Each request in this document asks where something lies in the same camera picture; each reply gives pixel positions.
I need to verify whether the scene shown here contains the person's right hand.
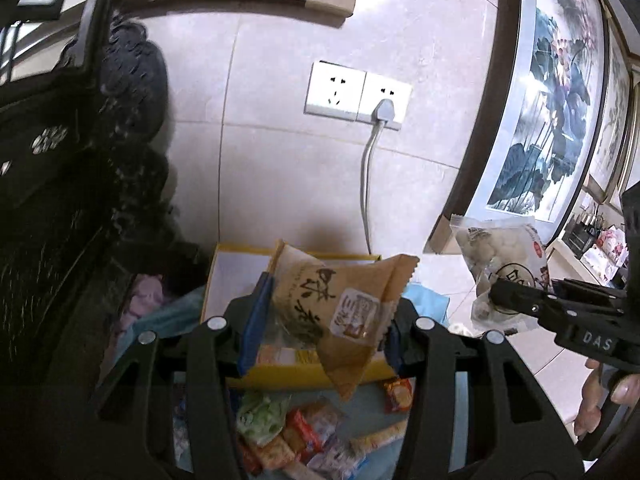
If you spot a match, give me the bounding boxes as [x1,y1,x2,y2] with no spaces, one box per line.
[574,357,640,438]

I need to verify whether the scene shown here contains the white wall socket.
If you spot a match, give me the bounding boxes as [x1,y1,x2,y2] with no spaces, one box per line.
[304,60,367,122]
[356,72,413,132]

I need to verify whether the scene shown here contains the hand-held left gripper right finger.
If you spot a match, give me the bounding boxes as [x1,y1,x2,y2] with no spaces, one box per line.
[382,297,586,480]

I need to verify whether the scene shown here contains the pink cloth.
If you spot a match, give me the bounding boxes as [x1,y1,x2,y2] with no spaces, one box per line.
[112,272,168,361]

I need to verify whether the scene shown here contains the clear snack packet circle logo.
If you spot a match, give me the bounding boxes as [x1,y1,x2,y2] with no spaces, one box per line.
[449,214,551,333]

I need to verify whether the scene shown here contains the green white snack packet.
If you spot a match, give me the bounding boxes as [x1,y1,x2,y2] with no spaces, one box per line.
[235,392,293,448]

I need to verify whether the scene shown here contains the white power plug with cable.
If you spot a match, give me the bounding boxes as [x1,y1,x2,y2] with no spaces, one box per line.
[360,99,399,256]

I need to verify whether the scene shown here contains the red snack packet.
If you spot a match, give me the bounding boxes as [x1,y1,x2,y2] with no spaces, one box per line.
[382,377,415,413]

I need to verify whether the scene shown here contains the pile of snack packets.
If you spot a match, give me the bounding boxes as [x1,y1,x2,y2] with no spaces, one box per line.
[170,377,416,480]

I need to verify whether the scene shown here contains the framed lotus painting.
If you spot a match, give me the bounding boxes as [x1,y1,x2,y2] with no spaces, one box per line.
[442,0,610,241]

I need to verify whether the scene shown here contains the black organiser box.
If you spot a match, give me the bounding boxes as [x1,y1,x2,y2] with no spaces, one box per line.
[564,207,603,256]

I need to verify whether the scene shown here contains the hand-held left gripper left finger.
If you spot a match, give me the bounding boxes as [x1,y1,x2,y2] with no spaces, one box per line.
[92,270,276,480]

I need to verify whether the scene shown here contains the light blue printed blanket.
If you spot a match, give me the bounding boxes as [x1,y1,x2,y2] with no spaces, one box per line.
[100,280,471,480]

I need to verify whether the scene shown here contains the pink white packages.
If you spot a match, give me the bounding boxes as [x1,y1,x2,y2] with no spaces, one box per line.
[582,227,630,283]

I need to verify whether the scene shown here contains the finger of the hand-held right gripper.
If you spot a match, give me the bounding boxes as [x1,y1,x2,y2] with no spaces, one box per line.
[549,279,624,307]
[487,277,556,323]

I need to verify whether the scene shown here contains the framed flower painting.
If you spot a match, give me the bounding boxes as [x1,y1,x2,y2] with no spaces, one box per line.
[582,25,635,206]

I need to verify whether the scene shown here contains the brown snack packet leaf print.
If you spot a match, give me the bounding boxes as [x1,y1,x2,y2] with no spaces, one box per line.
[267,239,421,401]

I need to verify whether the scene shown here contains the yellow cardboard box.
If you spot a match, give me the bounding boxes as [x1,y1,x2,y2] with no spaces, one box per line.
[200,242,401,391]

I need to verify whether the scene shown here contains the white cabinet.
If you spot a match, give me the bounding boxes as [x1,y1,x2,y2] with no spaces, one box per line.
[515,237,631,411]

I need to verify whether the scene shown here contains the dark carved wooden furniture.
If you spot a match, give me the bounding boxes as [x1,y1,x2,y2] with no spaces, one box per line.
[0,0,211,480]

